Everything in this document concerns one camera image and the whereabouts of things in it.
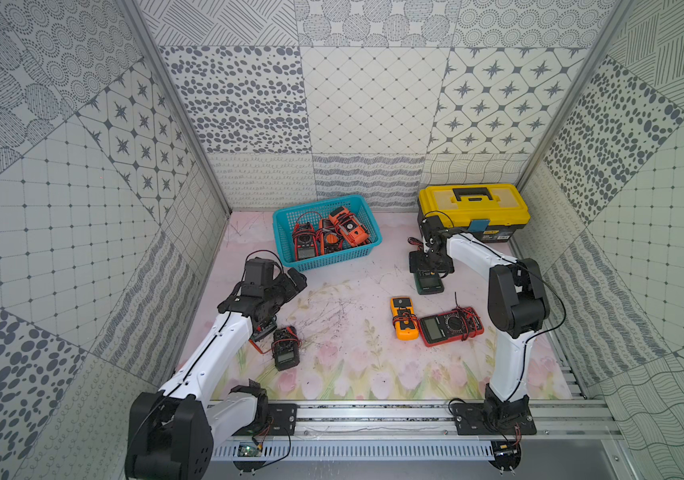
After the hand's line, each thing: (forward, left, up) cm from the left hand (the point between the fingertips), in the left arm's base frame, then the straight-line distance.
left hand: (294, 280), depth 84 cm
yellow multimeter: (-6, -32, -12) cm, 35 cm away
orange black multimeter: (+24, -8, -10) cm, 27 cm away
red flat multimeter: (-7, -48, -13) cm, 50 cm away
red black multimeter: (+21, +1, -8) cm, 23 cm away
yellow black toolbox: (+27, -62, +2) cm, 68 cm away
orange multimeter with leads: (+25, -16, -5) cm, 30 cm away
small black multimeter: (-16, +2, -11) cm, 19 cm away
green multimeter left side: (-10, +10, -11) cm, 18 cm away
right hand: (+12, -42, -11) cm, 45 cm away
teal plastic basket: (+31, +10, -8) cm, 34 cm away
